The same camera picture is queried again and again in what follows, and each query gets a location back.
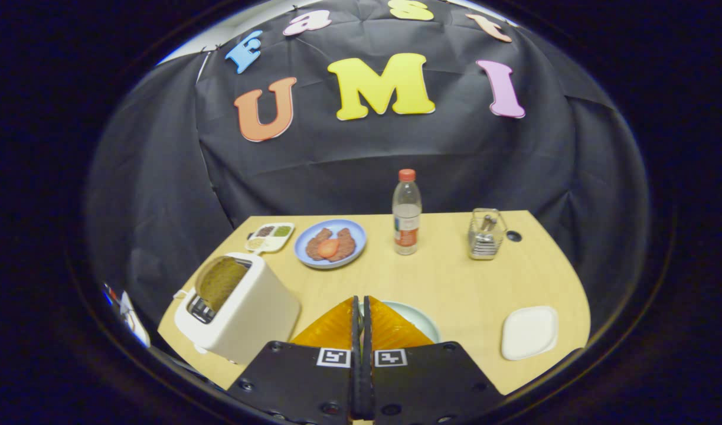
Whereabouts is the clear red-capped water bottle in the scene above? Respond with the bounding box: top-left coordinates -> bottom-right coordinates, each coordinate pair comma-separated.
392,169 -> 423,256

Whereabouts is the white divided condiment tray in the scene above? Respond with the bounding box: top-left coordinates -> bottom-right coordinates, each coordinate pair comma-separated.
245,222 -> 295,254

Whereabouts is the white square plate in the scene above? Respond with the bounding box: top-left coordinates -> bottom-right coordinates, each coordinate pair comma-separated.
501,306 -> 559,361

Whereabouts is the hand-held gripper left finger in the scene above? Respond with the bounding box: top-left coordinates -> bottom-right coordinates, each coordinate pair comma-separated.
226,295 -> 361,425

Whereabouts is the pale green round plate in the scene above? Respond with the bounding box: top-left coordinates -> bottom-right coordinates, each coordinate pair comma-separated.
359,300 -> 442,344

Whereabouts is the brown meat patty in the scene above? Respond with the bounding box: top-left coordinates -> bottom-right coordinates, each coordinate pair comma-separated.
306,228 -> 334,261
331,228 -> 357,262

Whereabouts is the brown toasted bread slice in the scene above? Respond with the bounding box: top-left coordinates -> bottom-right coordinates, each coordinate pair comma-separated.
195,256 -> 250,313

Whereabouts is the cream white toaster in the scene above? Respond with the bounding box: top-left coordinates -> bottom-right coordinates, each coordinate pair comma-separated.
174,252 -> 302,365

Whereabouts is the black backdrop cloth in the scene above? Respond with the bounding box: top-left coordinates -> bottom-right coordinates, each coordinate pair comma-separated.
83,0 -> 651,331

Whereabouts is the metal wire utensil holder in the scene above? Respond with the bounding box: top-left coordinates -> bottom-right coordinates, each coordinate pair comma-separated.
468,208 -> 508,260

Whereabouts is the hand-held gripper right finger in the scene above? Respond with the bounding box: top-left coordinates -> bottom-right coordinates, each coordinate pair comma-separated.
362,295 -> 507,425

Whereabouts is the blue round plate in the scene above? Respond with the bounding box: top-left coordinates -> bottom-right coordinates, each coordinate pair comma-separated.
294,219 -> 367,270

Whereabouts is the white and blue object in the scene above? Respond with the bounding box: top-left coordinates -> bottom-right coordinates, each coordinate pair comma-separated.
103,282 -> 152,349

